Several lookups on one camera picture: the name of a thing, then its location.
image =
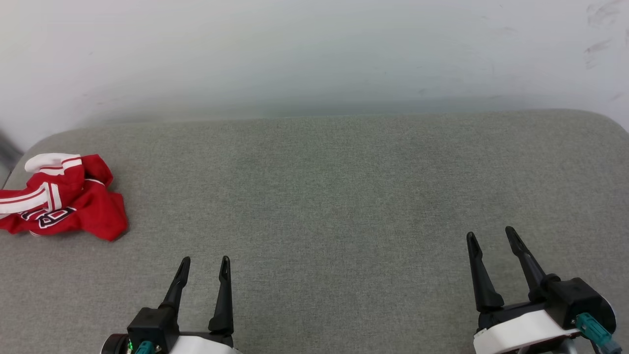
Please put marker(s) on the teal camera connector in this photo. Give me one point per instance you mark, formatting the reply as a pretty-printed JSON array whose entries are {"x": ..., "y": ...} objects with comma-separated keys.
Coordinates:
[
  {"x": 589, "y": 327},
  {"x": 145, "y": 348}
]

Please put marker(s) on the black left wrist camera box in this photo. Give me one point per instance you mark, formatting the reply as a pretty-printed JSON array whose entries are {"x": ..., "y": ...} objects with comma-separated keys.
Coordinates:
[{"x": 150, "y": 324}]

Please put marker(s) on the red and white jersey garment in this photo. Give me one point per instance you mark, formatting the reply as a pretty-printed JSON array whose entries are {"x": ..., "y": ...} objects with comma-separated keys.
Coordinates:
[{"x": 93, "y": 206}]

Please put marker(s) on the dark grey skirting strip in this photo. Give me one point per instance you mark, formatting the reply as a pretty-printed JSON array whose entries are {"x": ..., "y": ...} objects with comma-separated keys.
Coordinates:
[{"x": 7, "y": 150}]

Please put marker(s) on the teal left camera connector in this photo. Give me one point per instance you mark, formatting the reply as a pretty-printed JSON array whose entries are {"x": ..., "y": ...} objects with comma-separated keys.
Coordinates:
[{"x": 145, "y": 348}]

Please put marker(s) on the teal right camera connector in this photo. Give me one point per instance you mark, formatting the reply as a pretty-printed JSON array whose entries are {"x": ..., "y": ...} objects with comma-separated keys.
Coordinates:
[{"x": 589, "y": 327}]

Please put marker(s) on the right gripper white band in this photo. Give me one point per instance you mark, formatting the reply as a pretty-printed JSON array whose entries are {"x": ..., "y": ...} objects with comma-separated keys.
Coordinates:
[{"x": 521, "y": 329}]

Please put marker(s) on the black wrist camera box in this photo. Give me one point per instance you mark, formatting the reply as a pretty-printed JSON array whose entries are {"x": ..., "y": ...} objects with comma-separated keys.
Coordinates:
[
  {"x": 150, "y": 324},
  {"x": 575, "y": 297}
]

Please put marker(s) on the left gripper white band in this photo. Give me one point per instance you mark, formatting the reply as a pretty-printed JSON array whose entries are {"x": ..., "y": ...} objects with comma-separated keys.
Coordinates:
[{"x": 206, "y": 344}]

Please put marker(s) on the grey fabric sofa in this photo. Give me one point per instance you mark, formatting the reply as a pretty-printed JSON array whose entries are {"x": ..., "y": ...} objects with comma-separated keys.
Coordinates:
[{"x": 319, "y": 196}]

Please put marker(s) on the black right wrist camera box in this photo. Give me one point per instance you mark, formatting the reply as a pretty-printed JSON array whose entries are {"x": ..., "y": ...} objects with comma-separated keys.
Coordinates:
[{"x": 575, "y": 297}]

